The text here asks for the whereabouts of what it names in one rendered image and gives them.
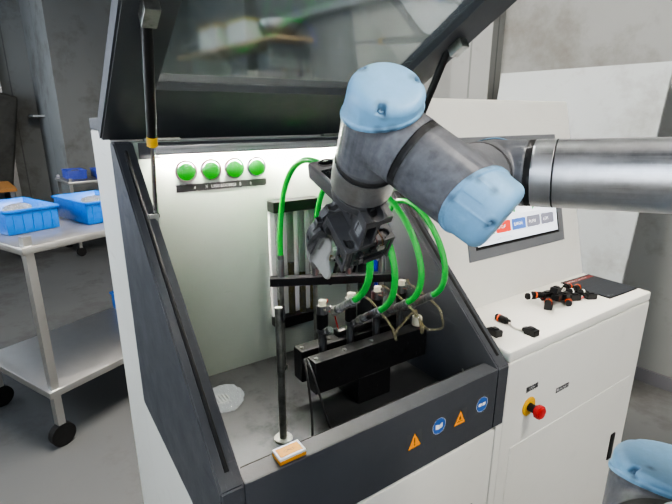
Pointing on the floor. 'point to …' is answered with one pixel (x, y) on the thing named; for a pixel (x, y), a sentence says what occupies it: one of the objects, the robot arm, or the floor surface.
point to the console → (587, 472)
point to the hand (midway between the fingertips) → (335, 252)
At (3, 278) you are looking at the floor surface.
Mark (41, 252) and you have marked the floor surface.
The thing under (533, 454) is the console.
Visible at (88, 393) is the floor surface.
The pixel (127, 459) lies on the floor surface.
